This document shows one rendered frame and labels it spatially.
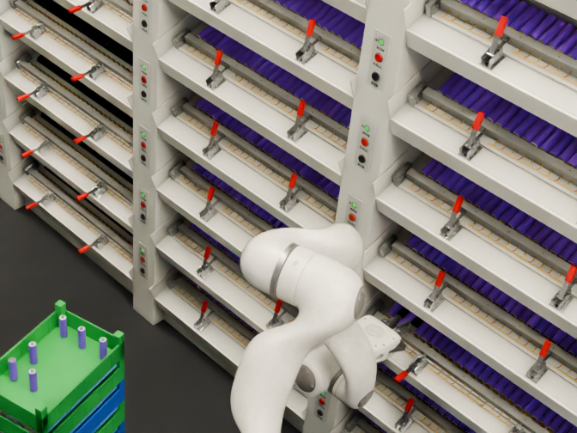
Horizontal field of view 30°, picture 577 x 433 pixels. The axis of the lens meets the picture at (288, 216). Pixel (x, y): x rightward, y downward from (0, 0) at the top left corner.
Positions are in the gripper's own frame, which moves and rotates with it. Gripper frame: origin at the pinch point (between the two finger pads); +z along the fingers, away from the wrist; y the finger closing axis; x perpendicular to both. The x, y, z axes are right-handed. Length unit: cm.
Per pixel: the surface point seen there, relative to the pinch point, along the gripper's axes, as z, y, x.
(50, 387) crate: -50, 57, 36
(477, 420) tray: 0.1, -25.6, 8.6
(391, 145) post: -6.9, 10.5, -43.2
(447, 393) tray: 0.9, -16.6, 8.1
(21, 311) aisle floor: -18, 111, 63
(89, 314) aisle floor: -4, 97, 61
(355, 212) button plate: -6.4, 14.6, -24.2
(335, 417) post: 4.4, 10.9, 39.2
